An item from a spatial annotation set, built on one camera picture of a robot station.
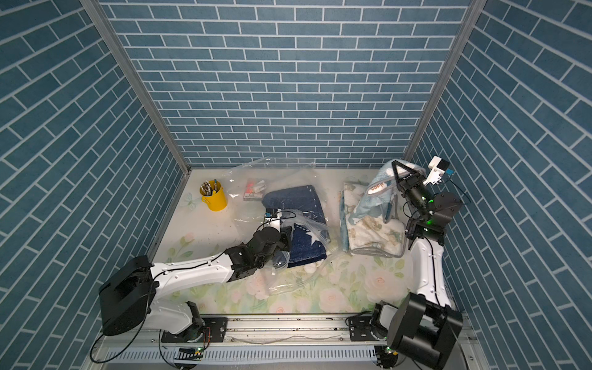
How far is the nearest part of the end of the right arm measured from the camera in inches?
24.1

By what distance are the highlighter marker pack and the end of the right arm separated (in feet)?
2.16

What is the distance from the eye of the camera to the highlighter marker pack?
3.57 feet
